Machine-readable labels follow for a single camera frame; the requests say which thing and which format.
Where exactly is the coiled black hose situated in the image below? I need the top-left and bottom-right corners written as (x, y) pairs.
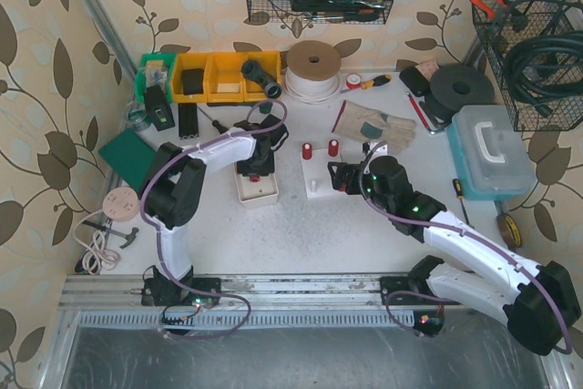
top-left (504, 31), bottom-right (583, 117)

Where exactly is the coiled white cord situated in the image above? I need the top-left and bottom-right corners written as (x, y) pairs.
top-left (72, 210), bottom-right (122, 275)

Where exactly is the red tape roll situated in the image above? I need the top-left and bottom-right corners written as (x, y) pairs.
top-left (345, 73), bottom-right (362, 89)

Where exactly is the black green device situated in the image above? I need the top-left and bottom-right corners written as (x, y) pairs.
top-left (144, 86), bottom-right (175, 131)

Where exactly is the right wire basket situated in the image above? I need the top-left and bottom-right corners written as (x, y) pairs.
top-left (471, 0), bottom-right (582, 132)

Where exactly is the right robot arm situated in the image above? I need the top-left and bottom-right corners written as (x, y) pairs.
top-left (327, 154), bottom-right (582, 355)

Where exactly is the cream plastic tray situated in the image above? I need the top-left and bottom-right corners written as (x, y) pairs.
top-left (235, 173), bottom-right (279, 210)

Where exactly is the white cable spool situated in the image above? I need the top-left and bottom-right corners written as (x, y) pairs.
top-left (284, 40), bottom-right (342, 105)

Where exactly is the small hammer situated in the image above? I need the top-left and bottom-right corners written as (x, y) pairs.
top-left (82, 220), bottom-right (139, 249)

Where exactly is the black rectangular block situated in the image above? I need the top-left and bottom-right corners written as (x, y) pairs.
top-left (178, 103), bottom-right (199, 140)

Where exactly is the yellow black screwdriver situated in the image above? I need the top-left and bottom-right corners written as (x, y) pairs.
top-left (341, 75), bottom-right (392, 94)

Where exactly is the black filament spool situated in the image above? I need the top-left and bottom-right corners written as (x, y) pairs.
top-left (424, 64), bottom-right (496, 123)

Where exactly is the white peg board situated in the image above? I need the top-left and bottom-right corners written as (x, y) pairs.
top-left (301, 148), bottom-right (343, 200)

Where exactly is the black pipe fitting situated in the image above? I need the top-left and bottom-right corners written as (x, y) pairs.
top-left (241, 59), bottom-right (282, 99)

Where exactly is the small yellow screwdriver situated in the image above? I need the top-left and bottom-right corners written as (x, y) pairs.
top-left (452, 179), bottom-right (473, 228)

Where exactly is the brown tape roll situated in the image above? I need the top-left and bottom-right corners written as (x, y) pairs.
top-left (496, 213), bottom-right (523, 250)

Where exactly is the green plastic bin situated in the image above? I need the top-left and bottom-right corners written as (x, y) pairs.
top-left (134, 53), bottom-right (176, 102)

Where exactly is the short red spring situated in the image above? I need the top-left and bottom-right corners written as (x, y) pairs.
top-left (302, 142), bottom-right (313, 160)

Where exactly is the black pouch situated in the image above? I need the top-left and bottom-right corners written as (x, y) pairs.
top-left (399, 67), bottom-right (431, 97)

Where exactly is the clear teal storage box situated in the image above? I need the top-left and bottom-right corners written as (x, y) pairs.
top-left (445, 105), bottom-right (536, 201)

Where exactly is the medium red spring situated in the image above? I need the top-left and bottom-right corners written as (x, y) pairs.
top-left (328, 138), bottom-right (340, 158)

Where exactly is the beige work glove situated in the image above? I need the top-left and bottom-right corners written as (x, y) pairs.
top-left (332, 100), bottom-right (416, 155)

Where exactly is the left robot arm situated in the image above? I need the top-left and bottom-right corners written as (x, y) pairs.
top-left (139, 99), bottom-right (288, 293)

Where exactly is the yellow plastic bin trio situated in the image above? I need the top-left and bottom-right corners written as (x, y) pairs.
top-left (169, 51), bottom-right (282, 105)

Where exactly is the red handled hex key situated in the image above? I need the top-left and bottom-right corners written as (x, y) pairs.
top-left (406, 92), bottom-right (448, 136)

